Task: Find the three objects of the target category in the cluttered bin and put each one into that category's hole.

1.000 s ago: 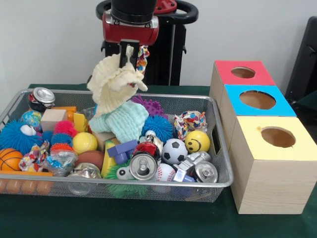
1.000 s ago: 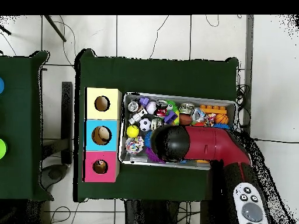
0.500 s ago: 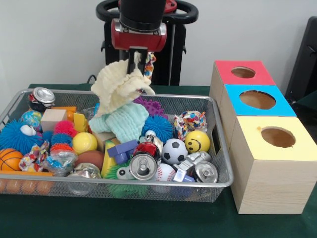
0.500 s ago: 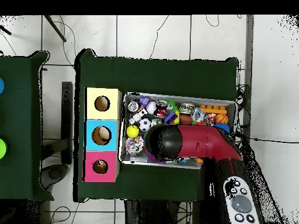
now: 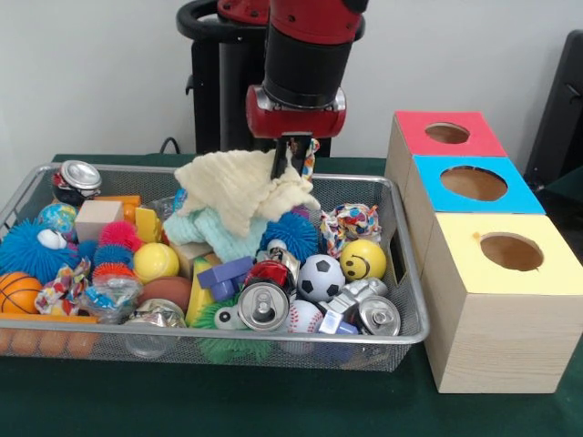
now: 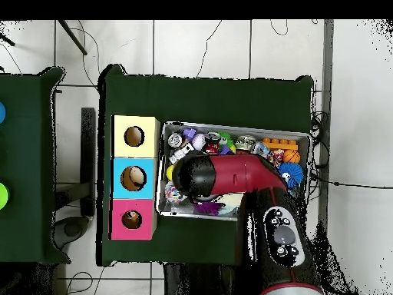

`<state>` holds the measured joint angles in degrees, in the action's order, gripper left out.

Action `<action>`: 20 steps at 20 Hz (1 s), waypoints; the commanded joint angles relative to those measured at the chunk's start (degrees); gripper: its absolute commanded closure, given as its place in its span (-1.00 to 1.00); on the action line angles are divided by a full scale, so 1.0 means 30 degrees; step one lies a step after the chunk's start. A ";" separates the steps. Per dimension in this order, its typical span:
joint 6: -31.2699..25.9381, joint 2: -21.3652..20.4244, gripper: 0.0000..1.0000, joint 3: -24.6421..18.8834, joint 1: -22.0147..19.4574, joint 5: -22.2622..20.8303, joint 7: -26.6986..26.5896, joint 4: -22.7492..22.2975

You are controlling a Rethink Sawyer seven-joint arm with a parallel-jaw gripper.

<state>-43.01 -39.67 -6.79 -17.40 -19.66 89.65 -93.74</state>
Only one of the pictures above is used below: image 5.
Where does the dark green table cloth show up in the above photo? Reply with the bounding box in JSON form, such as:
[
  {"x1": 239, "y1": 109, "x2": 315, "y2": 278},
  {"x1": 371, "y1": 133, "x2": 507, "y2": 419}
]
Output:
[{"x1": 0, "y1": 153, "x2": 583, "y2": 437}]

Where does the blue spiky ball with eyes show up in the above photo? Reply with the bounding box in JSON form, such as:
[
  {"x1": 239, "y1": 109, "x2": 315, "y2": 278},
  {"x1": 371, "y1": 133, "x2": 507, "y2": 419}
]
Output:
[{"x1": 0, "y1": 221, "x2": 81, "y2": 283}]

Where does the plain yellow ball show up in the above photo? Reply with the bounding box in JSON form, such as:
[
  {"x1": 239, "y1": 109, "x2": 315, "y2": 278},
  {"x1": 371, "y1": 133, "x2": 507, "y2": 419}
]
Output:
[{"x1": 133, "y1": 242, "x2": 181, "y2": 283}]

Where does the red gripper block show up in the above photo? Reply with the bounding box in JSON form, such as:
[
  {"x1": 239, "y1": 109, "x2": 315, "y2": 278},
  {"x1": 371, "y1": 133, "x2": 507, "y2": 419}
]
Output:
[{"x1": 245, "y1": 84, "x2": 348, "y2": 179}]

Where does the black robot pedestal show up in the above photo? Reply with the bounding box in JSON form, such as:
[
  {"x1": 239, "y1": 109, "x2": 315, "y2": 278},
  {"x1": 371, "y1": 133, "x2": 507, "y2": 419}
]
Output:
[{"x1": 176, "y1": 0, "x2": 365, "y2": 158}]

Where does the silver topped dark can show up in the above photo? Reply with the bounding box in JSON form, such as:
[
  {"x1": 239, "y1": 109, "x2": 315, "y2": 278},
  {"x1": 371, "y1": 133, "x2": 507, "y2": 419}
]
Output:
[{"x1": 52, "y1": 160, "x2": 104, "y2": 207}]

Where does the pale wooden cube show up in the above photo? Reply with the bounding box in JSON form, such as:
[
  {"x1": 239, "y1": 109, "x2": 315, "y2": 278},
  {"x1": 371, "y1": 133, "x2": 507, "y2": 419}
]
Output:
[{"x1": 75, "y1": 200, "x2": 125, "y2": 243}]

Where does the cream knitted cloth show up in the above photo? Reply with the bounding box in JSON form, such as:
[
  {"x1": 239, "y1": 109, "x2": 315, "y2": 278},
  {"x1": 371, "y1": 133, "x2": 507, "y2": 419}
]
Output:
[{"x1": 173, "y1": 148, "x2": 322, "y2": 239}]

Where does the colourful knotted rope ball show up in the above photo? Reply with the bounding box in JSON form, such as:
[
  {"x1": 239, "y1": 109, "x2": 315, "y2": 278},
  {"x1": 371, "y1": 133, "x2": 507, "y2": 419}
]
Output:
[{"x1": 319, "y1": 203, "x2": 384, "y2": 256}]

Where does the silver crushed can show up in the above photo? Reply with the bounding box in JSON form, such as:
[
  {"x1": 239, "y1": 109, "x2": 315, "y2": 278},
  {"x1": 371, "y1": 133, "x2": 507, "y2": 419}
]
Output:
[{"x1": 357, "y1": 296, "x2": 402, "y2": 338}]

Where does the orange toy basketball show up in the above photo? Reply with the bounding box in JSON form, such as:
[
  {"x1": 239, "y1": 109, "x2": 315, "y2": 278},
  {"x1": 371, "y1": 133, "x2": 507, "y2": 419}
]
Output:
[{"x1": 0, "y1": 271, "x2": 45, "y2": 315}]

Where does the mint green knitted cloth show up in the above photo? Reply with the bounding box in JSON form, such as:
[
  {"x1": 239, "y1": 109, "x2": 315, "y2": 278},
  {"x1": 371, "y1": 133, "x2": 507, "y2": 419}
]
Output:
[{"x1": 164, "y1": 205, "x2": 271, "y2": 265}]

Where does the shallow clear mesh bin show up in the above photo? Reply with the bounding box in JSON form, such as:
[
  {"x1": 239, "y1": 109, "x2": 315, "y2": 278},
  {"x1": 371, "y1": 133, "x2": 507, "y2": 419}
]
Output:
[{"x1": 0, "y1": 164, "x2": 432, "y2": 372}]

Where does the wooden box with three holes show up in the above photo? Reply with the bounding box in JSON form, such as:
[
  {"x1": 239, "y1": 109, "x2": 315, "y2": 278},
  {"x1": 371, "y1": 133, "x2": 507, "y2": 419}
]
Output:
[{"x1": 385, "y1": 111, "x2": 583, "y2": 394}]

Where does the yellow smiley ball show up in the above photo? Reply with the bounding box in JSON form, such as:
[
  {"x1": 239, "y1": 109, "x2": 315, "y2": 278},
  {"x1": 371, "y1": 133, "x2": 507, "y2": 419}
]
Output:
[{"x1": 340, "y1": 239, "x2": 388, "y2": 282}]

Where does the open silver can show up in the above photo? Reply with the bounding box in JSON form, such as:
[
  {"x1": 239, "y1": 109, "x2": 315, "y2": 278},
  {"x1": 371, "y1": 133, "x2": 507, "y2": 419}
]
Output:
[{"x1": 237, "y1": 280, "x2": 291, "y2": 332}]

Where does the small soccer ball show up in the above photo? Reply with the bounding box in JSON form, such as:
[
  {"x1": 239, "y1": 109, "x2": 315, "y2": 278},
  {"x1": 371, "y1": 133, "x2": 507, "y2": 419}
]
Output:
[{"x1": 297, "y1": 254, "x2": 346, "y2": 303}]

